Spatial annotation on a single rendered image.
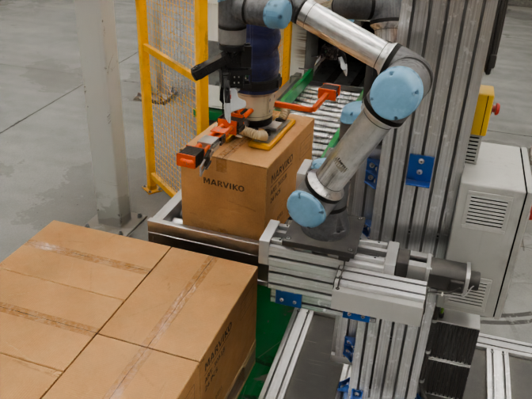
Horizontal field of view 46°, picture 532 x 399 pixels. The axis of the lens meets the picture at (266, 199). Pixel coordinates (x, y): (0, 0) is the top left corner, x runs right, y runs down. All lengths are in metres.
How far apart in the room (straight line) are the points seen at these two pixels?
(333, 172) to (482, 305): 0.76
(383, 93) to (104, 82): 2.26
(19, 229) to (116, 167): 0.75
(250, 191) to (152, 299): 0.59
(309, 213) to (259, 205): 0.92
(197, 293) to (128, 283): 0.28
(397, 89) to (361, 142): 0.18
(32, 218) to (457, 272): 2.87
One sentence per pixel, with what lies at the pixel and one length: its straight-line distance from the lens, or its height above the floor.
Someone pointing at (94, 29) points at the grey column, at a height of 1.21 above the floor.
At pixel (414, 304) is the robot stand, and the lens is 1.88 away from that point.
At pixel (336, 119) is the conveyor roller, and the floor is 0.55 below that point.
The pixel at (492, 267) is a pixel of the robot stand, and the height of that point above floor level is 0.95.
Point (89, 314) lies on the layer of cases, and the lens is 2.46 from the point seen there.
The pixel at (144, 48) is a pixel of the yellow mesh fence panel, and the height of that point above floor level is 0.99.
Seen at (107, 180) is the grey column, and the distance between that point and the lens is 3.81.
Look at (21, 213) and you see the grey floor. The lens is 4.27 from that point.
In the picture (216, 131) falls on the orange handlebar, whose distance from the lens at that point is 2.49.
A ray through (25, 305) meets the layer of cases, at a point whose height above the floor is 0.54.
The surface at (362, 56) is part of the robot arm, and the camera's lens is 1.70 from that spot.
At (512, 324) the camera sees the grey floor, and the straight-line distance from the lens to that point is 3.50.
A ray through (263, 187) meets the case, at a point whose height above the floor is 0.86.
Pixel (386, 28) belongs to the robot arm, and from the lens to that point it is 2.39.
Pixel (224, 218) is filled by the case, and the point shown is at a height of 0.66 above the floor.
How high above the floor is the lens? 2.08
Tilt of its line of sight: 29 degrees down
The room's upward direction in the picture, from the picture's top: 2 degrees clockwise
